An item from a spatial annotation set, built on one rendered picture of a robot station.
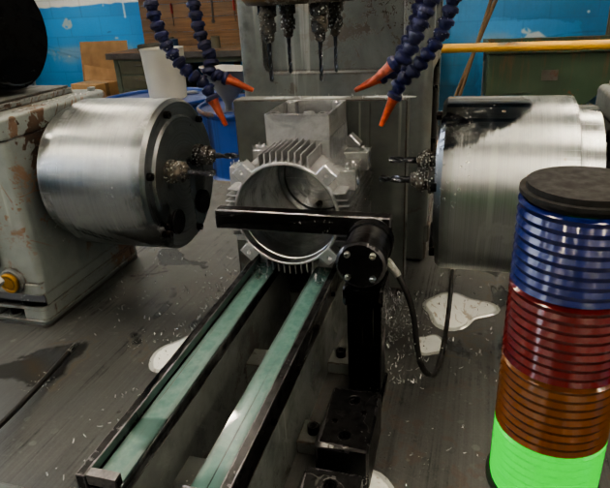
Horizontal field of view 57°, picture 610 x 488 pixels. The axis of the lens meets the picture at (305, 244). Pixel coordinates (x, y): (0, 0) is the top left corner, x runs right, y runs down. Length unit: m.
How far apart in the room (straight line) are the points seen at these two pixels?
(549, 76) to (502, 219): 4.20
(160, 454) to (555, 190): 0.46
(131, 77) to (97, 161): 5.14
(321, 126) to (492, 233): 0.29
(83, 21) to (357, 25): 6.49
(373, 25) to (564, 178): 0.79
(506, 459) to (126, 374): 0.65
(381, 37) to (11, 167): 0.65
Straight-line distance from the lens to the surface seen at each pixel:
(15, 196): 1.00
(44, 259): 1.05
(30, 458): 0.82
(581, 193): 0.28
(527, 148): 0.75
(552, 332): 0.30
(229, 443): 0.57
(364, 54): 1.07
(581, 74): 4.96
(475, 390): 0.82
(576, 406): 0.32
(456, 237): 0.76
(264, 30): 0.85
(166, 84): 2.90
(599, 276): 0.28
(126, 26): 7.12
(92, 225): 0.96
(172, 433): 0.63
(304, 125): 0.85
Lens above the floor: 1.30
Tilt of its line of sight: 24 degrees down
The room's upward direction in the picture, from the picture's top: 3 degrees counter-clockwise
